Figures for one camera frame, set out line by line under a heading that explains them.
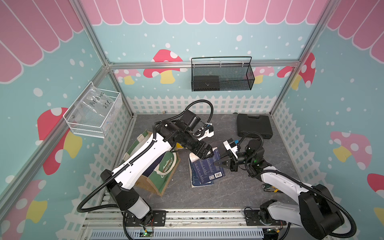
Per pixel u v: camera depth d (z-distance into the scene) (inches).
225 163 26.6
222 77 36.0
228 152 25.0
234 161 25.2
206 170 27.4
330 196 16.9
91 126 24.9
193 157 25.4
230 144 24.7
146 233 28.6
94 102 28.1
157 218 29.2
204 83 34.5
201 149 22.9
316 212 16.2
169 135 18.0
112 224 28.9
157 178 27.1
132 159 16.7
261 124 43.3
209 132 24.6
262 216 25.7
